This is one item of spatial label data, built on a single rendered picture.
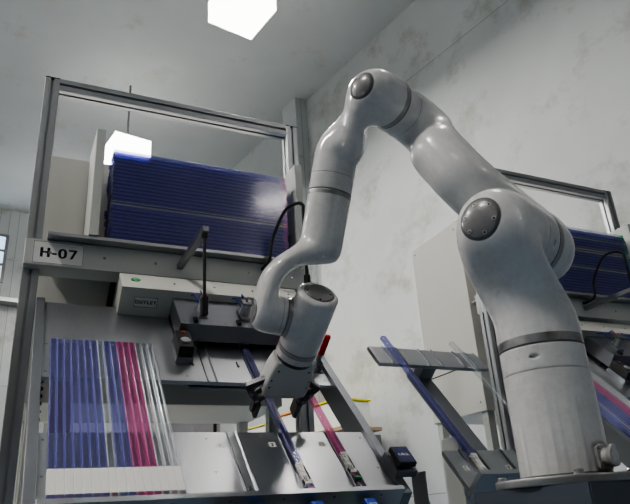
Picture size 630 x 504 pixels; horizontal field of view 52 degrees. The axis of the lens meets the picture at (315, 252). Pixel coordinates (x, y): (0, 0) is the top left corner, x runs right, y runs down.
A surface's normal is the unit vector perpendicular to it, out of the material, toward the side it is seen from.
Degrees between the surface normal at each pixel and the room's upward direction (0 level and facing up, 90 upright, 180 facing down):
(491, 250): 126
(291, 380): 146
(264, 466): 46
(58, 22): 180
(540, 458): 90
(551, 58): 90
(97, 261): 90
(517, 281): 122
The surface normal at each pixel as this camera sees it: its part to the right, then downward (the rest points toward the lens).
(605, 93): -0.81, -0.18
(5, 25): 0.06, 0.92
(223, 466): 0.25, -0.91
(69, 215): 0.41, -0.38
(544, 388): -0.38, -0.34
